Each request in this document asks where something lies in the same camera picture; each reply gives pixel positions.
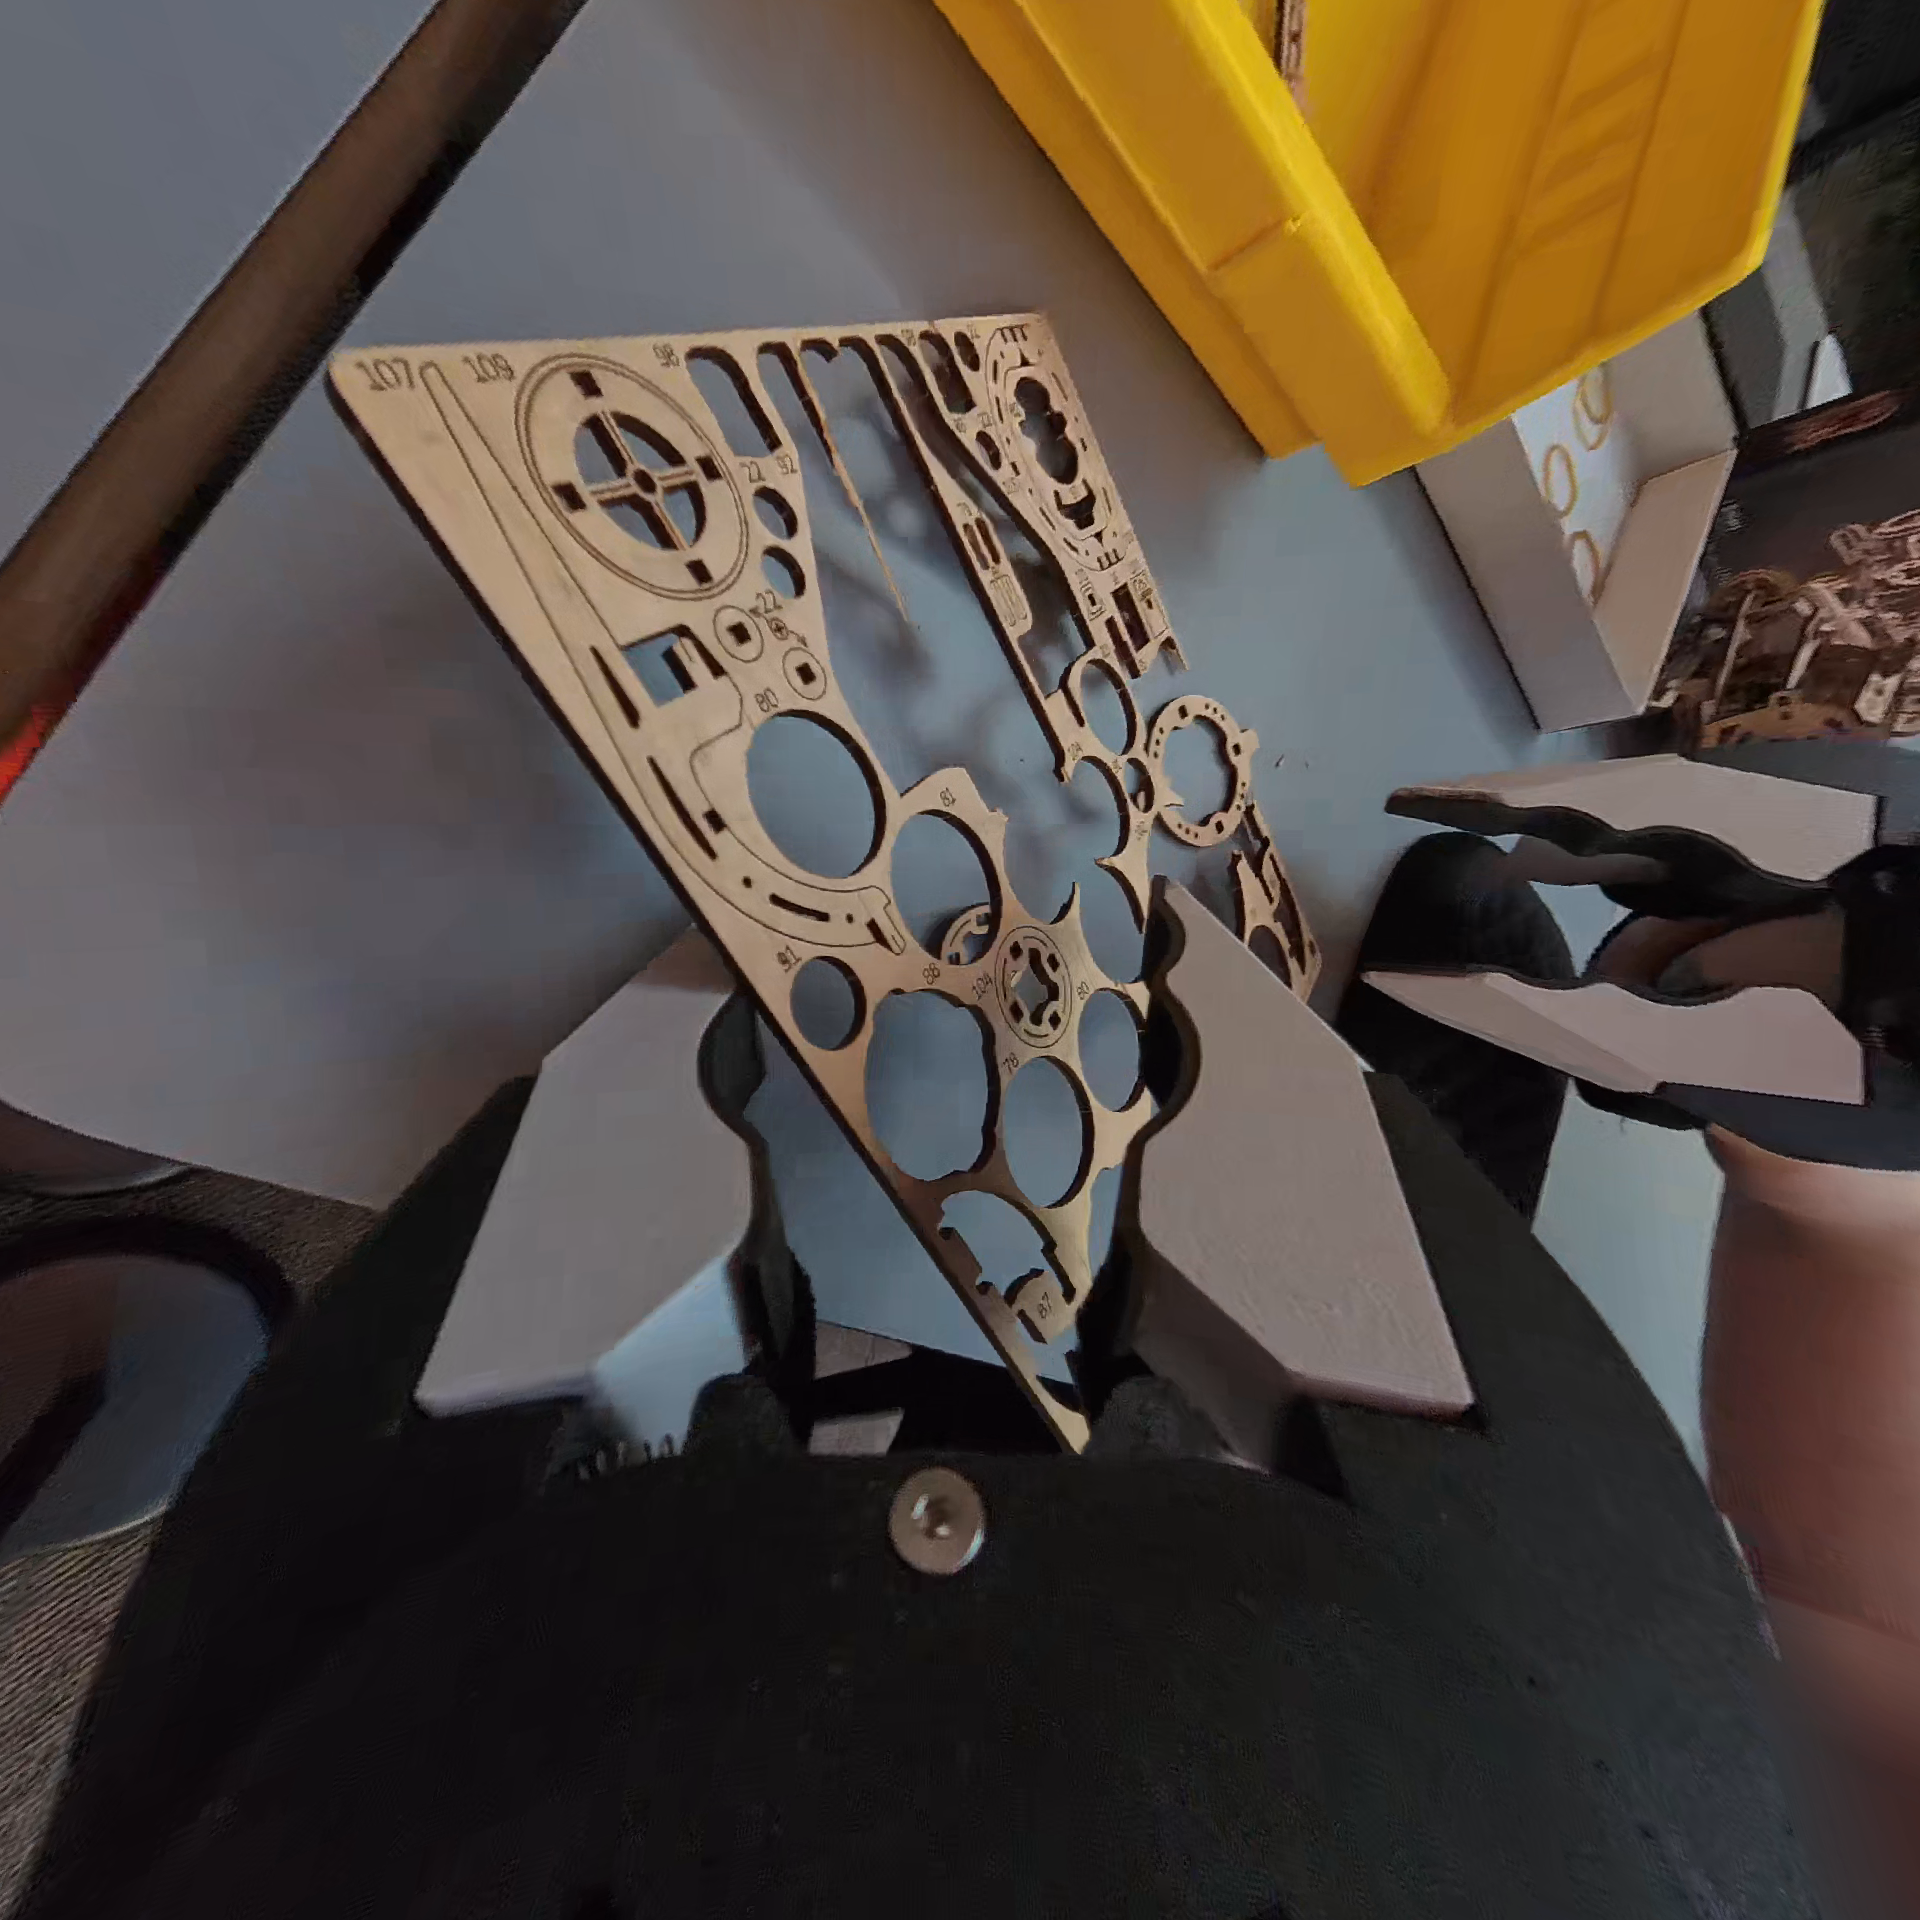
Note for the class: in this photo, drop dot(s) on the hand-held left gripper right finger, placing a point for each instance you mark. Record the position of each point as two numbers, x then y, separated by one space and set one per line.
1293 1182

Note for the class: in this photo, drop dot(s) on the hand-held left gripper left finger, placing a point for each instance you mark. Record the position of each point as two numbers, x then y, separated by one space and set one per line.
554 1204

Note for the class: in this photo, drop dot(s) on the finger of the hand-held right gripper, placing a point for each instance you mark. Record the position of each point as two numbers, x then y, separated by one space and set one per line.
1686 1043
1694 809

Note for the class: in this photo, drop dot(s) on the laser-cut wooden parts sheet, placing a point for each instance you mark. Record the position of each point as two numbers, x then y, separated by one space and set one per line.
490 522

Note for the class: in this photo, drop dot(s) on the person's right forearm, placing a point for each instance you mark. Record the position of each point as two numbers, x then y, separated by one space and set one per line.
1818 1379

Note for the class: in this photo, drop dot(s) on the black model kit box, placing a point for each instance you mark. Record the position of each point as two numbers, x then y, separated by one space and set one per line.
1818 601

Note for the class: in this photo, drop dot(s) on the yellow rubber band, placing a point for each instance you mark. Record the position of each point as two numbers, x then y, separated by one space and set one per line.
1561 478
1588 567
1592 403

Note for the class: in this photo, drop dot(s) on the dark round bin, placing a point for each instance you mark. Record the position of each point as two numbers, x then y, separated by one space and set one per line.
91 1249

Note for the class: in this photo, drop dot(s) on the yellow plastic bin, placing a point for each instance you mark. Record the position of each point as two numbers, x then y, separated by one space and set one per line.
1498 191

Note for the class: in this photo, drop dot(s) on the brown cardboard piece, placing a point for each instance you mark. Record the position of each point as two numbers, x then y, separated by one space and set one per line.
1298 41

